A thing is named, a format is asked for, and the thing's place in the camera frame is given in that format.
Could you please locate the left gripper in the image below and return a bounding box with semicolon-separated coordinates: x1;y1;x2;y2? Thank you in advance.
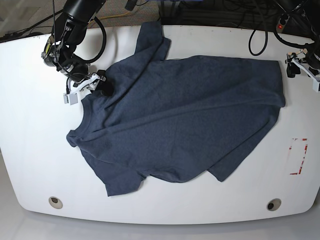
286;48;320;78

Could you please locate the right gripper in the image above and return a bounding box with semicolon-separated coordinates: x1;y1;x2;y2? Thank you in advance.
41;41;115;97

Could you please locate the dark blue T-shirt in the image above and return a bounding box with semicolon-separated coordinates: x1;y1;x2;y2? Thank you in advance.
66;22;286;196

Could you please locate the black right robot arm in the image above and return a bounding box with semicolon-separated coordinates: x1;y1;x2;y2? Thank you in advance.
41;0;115;97

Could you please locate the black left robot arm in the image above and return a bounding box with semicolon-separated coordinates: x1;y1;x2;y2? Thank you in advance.
273;0;320;78

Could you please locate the red tape rectangle marking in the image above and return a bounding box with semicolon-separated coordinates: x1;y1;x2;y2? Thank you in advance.
287;138;308;176

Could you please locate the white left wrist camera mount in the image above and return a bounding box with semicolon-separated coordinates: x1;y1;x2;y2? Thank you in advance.
285;49;320;93

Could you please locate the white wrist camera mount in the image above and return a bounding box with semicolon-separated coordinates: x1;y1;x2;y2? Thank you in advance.
63;70;107;105
285;49;320;93

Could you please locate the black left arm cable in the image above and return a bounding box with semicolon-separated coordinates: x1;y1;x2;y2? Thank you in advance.
248;0;320;57

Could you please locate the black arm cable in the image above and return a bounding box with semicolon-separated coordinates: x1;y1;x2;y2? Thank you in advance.
72;16;108;65
248;0;320;57

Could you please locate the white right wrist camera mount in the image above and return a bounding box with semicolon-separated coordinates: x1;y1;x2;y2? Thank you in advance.
63;70;107;105

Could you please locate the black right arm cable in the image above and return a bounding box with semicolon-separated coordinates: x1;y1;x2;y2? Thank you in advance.
72;16;108;65

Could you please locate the yellow cable on floor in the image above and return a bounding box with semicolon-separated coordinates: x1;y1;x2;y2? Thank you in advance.
86;9;130;30

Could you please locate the left table cable grommet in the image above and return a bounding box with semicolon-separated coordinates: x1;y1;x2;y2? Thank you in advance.
48;196;63;210

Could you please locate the table cable grommet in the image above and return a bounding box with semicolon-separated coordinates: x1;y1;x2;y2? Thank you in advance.
48;196;63;210
266;198;282;212

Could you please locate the right table cable grommet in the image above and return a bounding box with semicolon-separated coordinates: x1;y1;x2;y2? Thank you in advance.
266;198;282;212

